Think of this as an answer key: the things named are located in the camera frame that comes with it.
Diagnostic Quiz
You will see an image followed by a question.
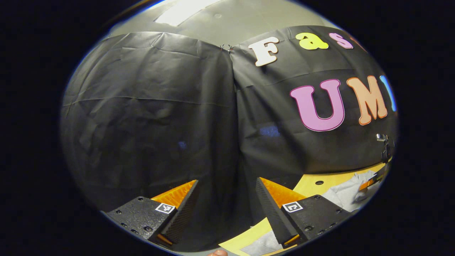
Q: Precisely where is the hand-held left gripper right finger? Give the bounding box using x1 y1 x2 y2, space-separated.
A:
255 177 352 249

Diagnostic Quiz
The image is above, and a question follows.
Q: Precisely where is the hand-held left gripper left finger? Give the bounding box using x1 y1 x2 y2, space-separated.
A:
106 180 200 249

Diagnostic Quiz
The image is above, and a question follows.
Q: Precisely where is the grey zip-neck sweatshirt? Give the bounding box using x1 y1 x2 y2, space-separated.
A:
242 170 384 256

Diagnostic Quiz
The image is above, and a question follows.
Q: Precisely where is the black backdrop cloth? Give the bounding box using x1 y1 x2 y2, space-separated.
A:
60 25 398 249

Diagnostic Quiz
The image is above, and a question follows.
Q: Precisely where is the ceiling light panel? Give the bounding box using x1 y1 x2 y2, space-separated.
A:
155 0 221 27

